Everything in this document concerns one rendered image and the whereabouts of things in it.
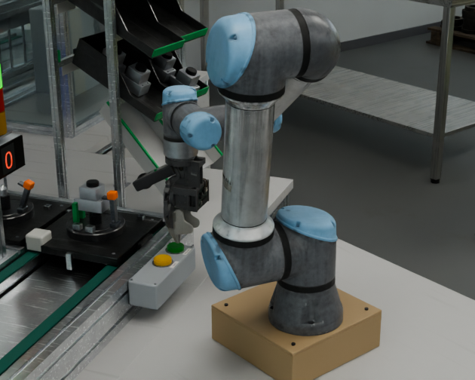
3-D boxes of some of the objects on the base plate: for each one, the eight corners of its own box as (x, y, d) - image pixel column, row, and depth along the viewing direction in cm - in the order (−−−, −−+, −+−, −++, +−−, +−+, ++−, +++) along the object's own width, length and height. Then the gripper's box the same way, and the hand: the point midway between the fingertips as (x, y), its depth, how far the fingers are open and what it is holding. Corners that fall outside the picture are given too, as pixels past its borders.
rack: (182, 191, 269) (174, -91, 239) (125, 240, 238) (108, -77, 208) (119, 182, 276) (103, -93, 246) (56, 228, 245) (29, -80, 215)
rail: (194, 253, 230) (193, 214, 226) (-14, 471, 153) (-22, 417, 149) (174, 249, 232) (173, 211, 228) (-42, 464, 155) (-50, 410, 151)
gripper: (194, 165, 194) (196, 255, 202) (209, 151, 202) (211, 238, 210) (157, 160, 197) (160, 249, 205) (175, 147, 205) (177, 233, 213)
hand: (175, 237), depth 208 cm, fingers closed
